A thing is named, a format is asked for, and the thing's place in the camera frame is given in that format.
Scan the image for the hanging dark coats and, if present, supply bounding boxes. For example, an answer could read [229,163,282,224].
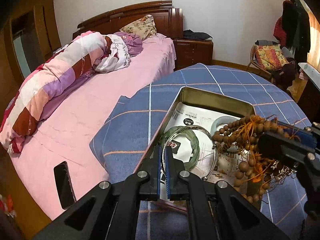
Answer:
[273,0,311,63]

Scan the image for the dark green jade bangle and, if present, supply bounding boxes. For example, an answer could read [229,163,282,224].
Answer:
[160,126,200,171]

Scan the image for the desk with patterned cover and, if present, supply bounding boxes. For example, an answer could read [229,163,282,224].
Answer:
[298,62,320,123]

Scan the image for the patchwork pink quilt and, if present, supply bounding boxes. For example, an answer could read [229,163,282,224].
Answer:
[1,31,130,154]

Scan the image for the colourful chair cushion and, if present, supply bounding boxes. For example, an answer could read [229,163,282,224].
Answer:
[254,44,289,71]

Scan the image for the dark clothes on nightstand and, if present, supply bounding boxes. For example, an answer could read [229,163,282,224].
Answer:
[183,29,213,41]

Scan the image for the wooden nightstand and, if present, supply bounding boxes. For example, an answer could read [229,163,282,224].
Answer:
[174,39,214,71]

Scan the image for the wooden bead necklace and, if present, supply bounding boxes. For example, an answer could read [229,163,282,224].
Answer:
[211,114,298,204]

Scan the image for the black phone on bed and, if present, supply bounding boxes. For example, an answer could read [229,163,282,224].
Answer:
[53,161,76,210]

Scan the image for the window curtain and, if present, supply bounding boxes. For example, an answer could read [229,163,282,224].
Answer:
[307,11,320,72]

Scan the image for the wooden bed pink sheet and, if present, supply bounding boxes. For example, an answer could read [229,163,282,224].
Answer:
[8,1,183,219]

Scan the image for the purple garment on bed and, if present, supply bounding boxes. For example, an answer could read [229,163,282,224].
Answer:
[114,31,143,57]

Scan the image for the printed paper in tin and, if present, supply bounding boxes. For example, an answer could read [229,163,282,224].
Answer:
[159,102,247,185]

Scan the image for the pale jade bangle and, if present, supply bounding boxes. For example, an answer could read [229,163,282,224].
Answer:
[210,115,239,142]

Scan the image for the wooden chair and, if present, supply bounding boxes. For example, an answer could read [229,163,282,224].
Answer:
[248,40,297,89]

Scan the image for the pink metal tin box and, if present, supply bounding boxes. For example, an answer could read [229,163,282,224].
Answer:
[143,86,255,184]

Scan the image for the floral pillow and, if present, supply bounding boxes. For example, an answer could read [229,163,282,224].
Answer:
[120,15,157,41]

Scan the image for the wooden wardrobe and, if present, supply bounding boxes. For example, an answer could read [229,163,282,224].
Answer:
[1,0,61,101]

